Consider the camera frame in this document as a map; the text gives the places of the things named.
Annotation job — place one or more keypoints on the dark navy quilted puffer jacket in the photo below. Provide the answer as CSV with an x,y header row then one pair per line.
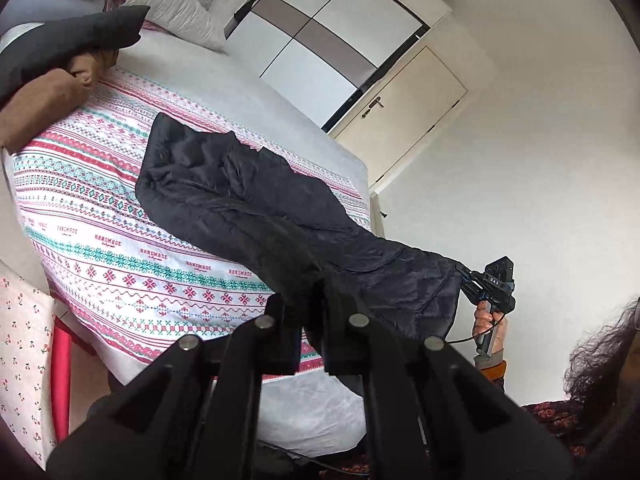
x,y
250,207

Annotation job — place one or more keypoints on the right forearm floral sleeve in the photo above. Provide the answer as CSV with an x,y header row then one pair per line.
x,y
559,418

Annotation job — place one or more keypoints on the cream bedroom door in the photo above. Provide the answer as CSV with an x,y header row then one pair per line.
x,y
419,98

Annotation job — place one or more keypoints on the person's right hand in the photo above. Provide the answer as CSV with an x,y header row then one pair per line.
x,y
489,329

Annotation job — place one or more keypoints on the person's dark curly hair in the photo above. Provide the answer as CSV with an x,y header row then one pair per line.
x,y
595,364

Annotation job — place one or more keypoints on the white grey sliding wardrobe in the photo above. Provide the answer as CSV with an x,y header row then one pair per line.
x,y
323,56

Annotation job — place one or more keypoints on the white grey pillow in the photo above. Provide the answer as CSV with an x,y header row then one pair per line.
x,y
186,19

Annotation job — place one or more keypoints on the red plastic stool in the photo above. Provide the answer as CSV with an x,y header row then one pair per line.
x,y
61,370

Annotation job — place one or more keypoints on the cherry print white fabric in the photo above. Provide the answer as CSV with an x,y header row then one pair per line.
x,y
27,323

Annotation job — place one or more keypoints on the folded brown garment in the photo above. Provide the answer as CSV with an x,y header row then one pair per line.
x,y
51,97

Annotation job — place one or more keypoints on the folded black garment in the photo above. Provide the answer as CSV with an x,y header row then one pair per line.
x,y
53,44

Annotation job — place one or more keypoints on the metal door handle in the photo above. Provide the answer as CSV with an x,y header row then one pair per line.
x,y
371,106

